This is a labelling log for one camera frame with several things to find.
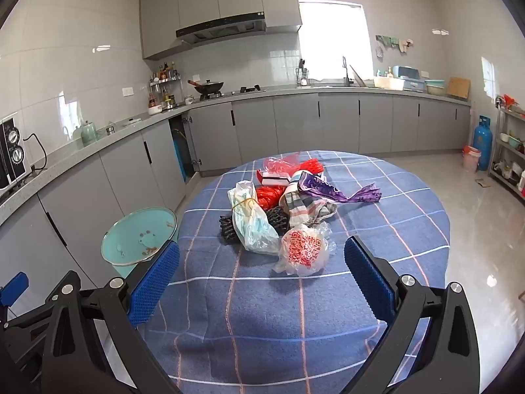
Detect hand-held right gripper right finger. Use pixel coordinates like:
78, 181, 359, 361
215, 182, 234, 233
344, 236, 480, 394

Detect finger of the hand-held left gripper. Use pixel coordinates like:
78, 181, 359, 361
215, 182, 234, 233
0, 272, 54, 330

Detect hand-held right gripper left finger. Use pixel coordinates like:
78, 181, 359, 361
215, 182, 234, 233
41, 240, 183, 394

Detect teal trash bin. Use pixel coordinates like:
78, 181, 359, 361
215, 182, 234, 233
101, 207, 179, 280

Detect clear bag with red print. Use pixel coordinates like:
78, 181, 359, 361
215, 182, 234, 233
273, 222, 337, 276

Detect black mesh net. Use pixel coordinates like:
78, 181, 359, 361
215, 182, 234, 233
219, 206, 290, 244

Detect purple plastic wrapper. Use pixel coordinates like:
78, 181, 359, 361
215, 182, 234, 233
297, 171, 382, 205

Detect white and blue plastic bag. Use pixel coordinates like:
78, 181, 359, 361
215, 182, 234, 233
227, 181, 282, 255

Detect pink plastic bag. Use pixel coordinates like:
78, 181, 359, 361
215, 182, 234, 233
256, 153, 312, 189

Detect blue plaid tablecloth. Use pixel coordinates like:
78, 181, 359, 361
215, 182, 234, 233
135, 150, 452, 394

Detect black and silver microwave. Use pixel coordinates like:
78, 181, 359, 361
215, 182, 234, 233
0, 111, 31, 191

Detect white and red bucket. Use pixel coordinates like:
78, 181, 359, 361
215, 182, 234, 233
463, 145, 482, 173

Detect green teapot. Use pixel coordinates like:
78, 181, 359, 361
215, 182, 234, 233
73, 121, 99, 147

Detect blue gas cylinder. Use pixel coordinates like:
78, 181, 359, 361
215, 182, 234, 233
473, 115, 494, 172

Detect metal shelf rack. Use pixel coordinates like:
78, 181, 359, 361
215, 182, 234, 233
488, 95, 525, 198

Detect metal spice rack with bottles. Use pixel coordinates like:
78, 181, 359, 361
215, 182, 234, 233
148, 61, 182, 109

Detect white basin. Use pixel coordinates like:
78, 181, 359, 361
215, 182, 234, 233
372, 76, 405, 91

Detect black wok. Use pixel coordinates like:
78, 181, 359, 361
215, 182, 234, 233
188, 78, 225, 95

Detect leaning chopping board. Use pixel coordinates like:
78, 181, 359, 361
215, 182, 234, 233
348, 64, 370, 88

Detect gas stove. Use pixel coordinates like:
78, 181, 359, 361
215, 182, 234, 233
199, 86, 266, 101

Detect blue storage box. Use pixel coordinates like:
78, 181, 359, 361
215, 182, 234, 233
391, 66, 425, 92

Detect wooden board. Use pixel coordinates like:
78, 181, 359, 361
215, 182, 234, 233
446, 76, 472, 100

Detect utensil holder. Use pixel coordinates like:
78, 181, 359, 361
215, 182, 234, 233
296, 58, 310, 88

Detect bright window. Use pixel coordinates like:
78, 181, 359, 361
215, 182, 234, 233
298, 0, 373, 85

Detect black range hood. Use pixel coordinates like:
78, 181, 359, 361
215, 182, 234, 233
176, 11, 266, 46

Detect black power cable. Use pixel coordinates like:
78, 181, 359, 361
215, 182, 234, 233
22, 133, 48, 173

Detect wall hooks with cloths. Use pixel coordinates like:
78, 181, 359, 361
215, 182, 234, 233
375, 35, 414, 58

